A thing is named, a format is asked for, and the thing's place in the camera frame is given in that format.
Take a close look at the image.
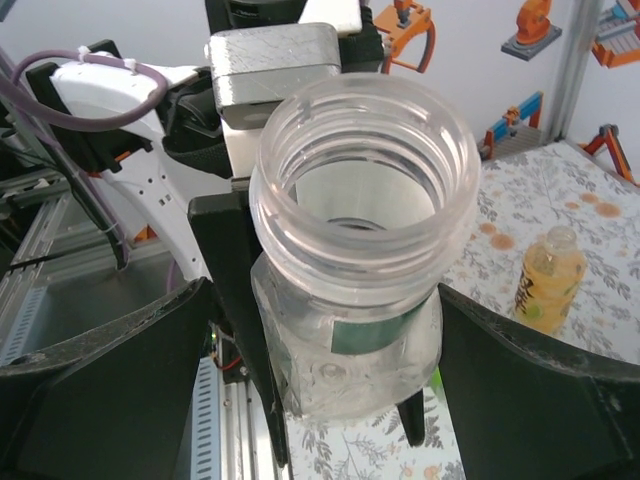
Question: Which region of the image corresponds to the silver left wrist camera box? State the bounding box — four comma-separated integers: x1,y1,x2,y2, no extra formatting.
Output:
204,22,344,132

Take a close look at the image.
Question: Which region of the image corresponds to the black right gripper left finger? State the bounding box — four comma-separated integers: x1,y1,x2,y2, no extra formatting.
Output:
0,277,214,480

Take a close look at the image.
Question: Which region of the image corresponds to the floral patterned tablecloth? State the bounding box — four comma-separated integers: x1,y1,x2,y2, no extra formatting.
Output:
284,139,640,480

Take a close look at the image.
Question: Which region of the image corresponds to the yellow tea bottle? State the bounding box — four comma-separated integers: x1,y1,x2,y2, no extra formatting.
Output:
512,224,589,336

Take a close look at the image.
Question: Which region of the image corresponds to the grey slotted cable duct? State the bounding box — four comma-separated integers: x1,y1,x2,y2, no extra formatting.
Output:
192,357,222,480

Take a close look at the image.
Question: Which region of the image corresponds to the wide aluminium mounting rail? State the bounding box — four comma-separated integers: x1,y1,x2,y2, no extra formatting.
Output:
219,379,274,480

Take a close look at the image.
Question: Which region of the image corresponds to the aluminium frame post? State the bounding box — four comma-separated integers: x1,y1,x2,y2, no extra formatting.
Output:
547,0,604,146

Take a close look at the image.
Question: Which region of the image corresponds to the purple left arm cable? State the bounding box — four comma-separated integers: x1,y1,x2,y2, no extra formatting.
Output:
9,48,170,134

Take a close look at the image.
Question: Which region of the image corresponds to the aluminium frame side rail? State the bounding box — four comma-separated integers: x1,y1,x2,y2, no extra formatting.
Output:
0,164,131,281

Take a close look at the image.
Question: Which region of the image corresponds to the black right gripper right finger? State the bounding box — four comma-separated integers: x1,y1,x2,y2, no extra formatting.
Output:
437,282,640,480

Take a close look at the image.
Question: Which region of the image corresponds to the small clear plastic bottle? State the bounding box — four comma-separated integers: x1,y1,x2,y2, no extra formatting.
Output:
248,73,482,421

